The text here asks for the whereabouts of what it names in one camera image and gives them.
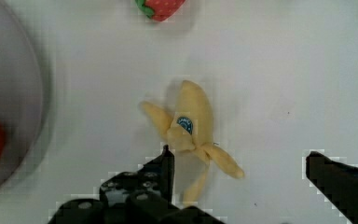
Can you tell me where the yellow plush peeled banana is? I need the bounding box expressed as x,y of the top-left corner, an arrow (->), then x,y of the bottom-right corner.
141,80 -> 245,206

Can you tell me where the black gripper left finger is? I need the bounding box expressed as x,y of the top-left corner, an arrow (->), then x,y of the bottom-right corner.
48,146 -> 224,224

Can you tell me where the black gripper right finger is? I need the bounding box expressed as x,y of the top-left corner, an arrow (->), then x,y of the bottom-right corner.
306,151 -> 358,224

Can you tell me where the red plush strawberry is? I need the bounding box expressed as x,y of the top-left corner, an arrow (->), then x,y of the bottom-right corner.
134,0 -> 186,22

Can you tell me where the grey oval plate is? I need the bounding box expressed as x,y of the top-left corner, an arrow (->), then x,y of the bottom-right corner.
0,0 -> 45,187

